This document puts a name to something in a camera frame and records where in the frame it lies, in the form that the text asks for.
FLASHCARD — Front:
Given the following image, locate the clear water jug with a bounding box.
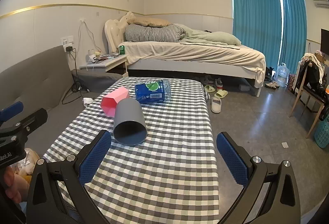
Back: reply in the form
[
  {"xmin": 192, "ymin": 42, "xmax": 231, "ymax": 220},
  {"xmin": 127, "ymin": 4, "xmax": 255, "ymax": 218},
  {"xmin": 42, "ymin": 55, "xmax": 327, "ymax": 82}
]
[{"xmin": 273, "ymin": 63, "xmax": 291, "ymax": 88}]

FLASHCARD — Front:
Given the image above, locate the checked duvet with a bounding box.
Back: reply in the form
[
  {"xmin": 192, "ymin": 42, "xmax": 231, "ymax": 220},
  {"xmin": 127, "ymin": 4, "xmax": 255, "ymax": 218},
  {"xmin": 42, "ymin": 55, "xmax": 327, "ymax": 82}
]
[{"xmin": 125, "ymin": 24, "xmax": 186, "ymax": 43}]

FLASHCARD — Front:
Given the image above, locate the bed with beige sheet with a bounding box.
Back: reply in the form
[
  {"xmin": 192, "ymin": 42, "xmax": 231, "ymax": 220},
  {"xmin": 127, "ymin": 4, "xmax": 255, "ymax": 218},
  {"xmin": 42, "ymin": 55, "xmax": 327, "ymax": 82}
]
[{"xmin": 104, "ymin": 11, "xmax": 266, "ymax": 97}]

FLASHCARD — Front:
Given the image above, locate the grey cup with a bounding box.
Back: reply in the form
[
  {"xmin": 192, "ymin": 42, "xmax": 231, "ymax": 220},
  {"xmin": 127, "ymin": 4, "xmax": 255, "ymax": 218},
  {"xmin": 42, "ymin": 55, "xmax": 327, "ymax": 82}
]
[{"xmin": 113, "ymin": 99, "xmax": 148, "ymax": 146}]

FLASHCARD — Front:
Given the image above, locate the pink hexagonal cup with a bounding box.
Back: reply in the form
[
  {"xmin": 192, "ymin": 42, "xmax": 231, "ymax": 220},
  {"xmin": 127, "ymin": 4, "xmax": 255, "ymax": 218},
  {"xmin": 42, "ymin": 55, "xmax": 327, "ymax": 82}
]
[{"xmin": 100, "ymin": 86, "xmax": 130, "ymax": 118}]

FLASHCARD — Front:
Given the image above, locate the beige pillow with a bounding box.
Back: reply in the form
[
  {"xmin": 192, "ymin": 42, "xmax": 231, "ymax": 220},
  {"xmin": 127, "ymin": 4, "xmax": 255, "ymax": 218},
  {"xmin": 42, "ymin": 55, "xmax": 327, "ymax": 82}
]
[{"xmin": 132, "ymin": 16, "xmax": 172, "ymax": 27}]

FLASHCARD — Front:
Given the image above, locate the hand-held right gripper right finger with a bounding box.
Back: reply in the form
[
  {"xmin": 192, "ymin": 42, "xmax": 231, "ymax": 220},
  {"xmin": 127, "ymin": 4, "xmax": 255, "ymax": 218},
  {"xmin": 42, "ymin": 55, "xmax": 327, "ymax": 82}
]
[{"xmin": 216, "ymin": 132, "xmax": 301, "ymax": 224}]

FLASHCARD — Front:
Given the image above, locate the white garment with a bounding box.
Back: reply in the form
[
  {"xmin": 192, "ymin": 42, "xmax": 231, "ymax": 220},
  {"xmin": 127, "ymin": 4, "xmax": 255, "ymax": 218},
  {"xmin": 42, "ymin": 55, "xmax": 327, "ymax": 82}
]
[{"xmin": 301, "ymin": 53, "xmax": 326, "ymax": 86}]

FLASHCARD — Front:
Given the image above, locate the grey sofa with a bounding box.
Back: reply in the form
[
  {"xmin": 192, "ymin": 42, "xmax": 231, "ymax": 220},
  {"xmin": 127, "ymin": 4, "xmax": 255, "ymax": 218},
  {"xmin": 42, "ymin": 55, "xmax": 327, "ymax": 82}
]
[{"xmin": 0, "ymin": 45, "xmax": 124, "ymax": 163}]

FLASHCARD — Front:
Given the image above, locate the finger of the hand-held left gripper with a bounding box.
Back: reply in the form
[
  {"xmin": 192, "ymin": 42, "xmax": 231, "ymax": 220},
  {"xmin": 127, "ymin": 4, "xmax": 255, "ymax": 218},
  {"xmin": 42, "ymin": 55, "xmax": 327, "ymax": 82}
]
[
  {"xmin": 9, "ymin": 108, "xmax": 48, "ymax": 141},
  {"xmin": 0, "ymin": 101, "xmax": 24, "ymax": 123}
]

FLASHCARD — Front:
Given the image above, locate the narrow teal curtain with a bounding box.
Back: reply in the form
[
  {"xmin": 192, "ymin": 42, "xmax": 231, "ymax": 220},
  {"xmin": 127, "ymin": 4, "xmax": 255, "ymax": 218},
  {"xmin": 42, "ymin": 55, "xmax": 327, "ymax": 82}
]
[{"xmin": 281, "ymin": 0, "xmax": 308, "ymax": 71}]

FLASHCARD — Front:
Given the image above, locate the pile of small bedside items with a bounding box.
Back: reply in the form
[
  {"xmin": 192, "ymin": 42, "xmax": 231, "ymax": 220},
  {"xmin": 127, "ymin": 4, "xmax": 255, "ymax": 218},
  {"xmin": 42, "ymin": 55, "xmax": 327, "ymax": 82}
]
[{"xmin": 87, "ymin": 50, "xmax": 119, "ymax": 63}]

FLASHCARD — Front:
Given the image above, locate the black jacket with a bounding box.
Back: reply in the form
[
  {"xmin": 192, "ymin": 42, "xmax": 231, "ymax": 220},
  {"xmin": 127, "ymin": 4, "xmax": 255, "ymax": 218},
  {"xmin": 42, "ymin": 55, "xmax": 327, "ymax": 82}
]
[{"xmin": 294, "ymin": 59, "xmax": 329, "ymax": 122}]

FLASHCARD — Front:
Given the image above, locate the white slipper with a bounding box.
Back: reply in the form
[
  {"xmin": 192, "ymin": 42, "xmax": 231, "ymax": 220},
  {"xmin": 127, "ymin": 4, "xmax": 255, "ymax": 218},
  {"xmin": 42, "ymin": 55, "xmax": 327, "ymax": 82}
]
[{"xmin": 210, "ymin": 97, "xmax": 222, "ymax": 114}]

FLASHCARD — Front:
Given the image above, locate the wooden chair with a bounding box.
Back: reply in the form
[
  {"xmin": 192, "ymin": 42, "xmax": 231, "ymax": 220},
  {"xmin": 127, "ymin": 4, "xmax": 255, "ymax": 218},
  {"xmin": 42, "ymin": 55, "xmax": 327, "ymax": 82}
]
[{"xmin": 289, "ymin": 59, "xmax": 326, "ymax": 138}]

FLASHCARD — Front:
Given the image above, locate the wide teal curtain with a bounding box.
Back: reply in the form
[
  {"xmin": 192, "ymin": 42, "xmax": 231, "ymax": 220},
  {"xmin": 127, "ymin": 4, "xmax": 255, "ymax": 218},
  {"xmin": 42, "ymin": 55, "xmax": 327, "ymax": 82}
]
[{"xmin": 231, "ymin": 0, "xmax": 282, "ymax": 68}]

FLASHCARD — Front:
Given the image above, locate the colourful patterned bag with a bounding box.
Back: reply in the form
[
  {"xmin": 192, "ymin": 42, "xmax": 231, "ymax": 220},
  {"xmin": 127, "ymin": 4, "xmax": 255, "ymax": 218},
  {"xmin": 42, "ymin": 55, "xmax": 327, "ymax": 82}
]
[{"xmin": 287, "ymin": 73, "xmax": 298, "ymax": 92}]

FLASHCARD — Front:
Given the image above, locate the black cable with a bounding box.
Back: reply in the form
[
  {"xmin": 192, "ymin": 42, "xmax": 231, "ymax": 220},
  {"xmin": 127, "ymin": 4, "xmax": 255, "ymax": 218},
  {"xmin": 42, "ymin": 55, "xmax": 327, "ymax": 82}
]
[{"xmin": 62, "ymin": 49, "xmax": 91, "ymax": 105}]

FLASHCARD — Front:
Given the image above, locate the pale green blanket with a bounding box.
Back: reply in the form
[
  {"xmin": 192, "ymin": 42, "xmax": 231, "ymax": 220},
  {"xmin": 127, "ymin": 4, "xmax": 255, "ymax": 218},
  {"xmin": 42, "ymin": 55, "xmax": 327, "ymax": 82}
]
[{"xmin": 179, "ymin": 25, "xmax": 241, "ymax": 48}]

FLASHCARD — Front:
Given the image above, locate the black monitor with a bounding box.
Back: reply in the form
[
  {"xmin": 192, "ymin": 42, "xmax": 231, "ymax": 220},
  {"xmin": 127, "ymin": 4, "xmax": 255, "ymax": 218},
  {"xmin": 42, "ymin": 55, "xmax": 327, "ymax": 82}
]
[{"xmin": 320, "ymin": 29, "xmax": 329, "ymax": 56}]

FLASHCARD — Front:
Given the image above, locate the grey checked tablecloth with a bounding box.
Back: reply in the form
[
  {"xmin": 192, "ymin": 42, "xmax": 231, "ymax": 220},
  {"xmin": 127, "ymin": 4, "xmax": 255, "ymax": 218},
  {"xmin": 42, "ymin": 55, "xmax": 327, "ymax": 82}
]
[{"xmin": 42, "ymin": 77, "xmax": 219, "ymax": 224}]

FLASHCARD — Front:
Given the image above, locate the person's left hand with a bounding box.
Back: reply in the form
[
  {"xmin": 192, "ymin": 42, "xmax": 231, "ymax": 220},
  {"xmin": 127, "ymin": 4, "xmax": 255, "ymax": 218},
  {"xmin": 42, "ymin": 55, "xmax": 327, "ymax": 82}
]
[{"xmin": 2, "ymin": 164, "xmax": 31, "ymax": 204}]

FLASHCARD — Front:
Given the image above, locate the teal laundry basket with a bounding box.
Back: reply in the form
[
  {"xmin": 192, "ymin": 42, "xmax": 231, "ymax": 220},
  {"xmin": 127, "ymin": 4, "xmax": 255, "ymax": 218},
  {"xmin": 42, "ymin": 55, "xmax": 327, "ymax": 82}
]
[{"xmin": 314, "ymin": 113, "xmax": 329, "ymax": 149}]

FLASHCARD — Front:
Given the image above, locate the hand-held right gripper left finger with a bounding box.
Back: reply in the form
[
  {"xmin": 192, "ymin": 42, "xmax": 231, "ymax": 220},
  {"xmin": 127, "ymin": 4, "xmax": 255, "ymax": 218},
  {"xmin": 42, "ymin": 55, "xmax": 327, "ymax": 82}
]
[{"xmin": 26, "ymin": 129, "xmax": 121, "ymax": 224}]

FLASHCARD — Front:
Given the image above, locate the white nightstand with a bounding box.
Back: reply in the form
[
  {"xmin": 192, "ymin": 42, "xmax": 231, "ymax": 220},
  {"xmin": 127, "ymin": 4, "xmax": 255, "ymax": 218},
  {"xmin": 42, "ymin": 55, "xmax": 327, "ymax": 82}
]
[{"xmin": 79, "ymin": 54, "xmax": 129, "ymax": 78}]

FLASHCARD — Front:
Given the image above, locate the white charging cable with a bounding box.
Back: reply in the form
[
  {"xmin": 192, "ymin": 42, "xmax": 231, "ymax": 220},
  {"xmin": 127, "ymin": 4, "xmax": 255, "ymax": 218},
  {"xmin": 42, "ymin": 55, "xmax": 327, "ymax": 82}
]
[{"xmin": 78, "ymin": 20, "xmax": 103, "ymax": 53}]

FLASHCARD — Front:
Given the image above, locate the plastic bottle with blue label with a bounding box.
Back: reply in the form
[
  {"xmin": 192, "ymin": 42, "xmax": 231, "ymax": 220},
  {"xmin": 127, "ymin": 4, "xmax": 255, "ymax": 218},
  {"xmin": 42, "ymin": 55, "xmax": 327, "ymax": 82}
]
[{"xmin": 135, "ymin": 79, "xmax": 172, "ymax": 104}]

